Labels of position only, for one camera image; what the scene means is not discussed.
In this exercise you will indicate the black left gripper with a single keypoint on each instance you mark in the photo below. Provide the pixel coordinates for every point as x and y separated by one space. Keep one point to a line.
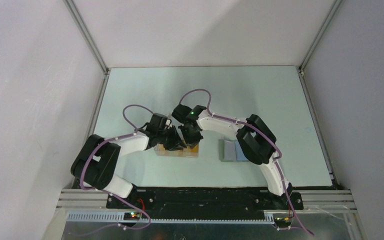
177 143

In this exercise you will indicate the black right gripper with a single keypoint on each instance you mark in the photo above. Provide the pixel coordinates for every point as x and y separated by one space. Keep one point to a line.
191 142

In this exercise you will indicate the clear plastic tray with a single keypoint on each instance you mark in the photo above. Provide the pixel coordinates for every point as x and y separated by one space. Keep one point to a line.
182 153

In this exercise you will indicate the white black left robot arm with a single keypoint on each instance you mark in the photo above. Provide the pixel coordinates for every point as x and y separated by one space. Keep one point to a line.
96 162

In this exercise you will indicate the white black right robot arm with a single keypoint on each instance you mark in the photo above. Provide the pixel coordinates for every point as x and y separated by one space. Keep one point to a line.
256 140

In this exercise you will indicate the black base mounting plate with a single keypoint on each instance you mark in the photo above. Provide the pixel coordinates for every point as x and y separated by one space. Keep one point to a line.
210 203

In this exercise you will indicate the aluminium frame rail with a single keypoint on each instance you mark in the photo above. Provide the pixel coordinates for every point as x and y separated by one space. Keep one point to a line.
98 206

